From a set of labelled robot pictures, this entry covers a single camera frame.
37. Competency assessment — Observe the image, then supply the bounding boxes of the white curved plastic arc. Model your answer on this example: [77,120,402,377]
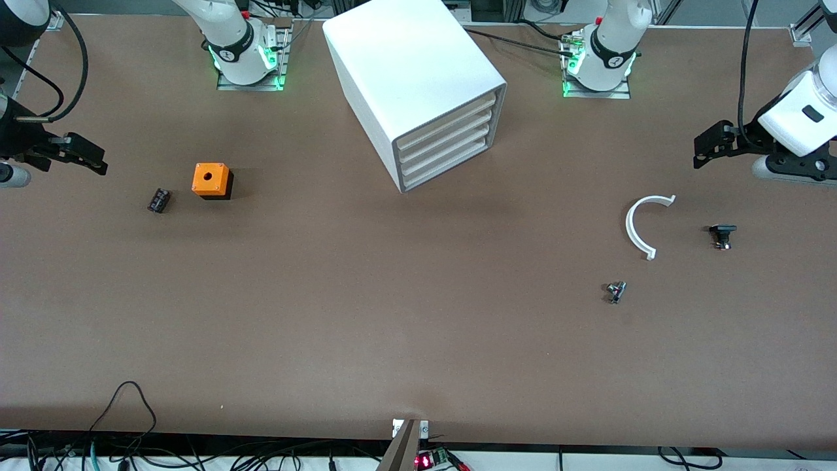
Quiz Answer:
[625,194,677,261]

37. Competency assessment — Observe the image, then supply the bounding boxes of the orange box with hole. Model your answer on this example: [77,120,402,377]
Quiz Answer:
[192,163,234,200]

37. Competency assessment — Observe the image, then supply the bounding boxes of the circuit board with red light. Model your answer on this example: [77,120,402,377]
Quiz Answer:
[415,448,453,470]

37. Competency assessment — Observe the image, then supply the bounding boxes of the short black arm cable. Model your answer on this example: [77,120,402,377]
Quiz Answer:
[0,44,65,122]

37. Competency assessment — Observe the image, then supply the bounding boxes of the long black arm cable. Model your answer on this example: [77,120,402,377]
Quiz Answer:
[49,0,90,124]

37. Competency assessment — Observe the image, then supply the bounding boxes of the aluminium corner bracket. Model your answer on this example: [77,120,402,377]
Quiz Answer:
[788,8,826,48]

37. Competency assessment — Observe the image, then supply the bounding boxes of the black cable behind cabinet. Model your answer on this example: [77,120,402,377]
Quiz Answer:
[458,26,579,60]

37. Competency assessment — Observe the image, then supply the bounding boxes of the thin black looped cable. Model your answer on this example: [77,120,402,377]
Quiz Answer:
[85,381,159,452]

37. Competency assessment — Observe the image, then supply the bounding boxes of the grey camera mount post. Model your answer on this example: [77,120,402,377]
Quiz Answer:
[376,419,430,471]

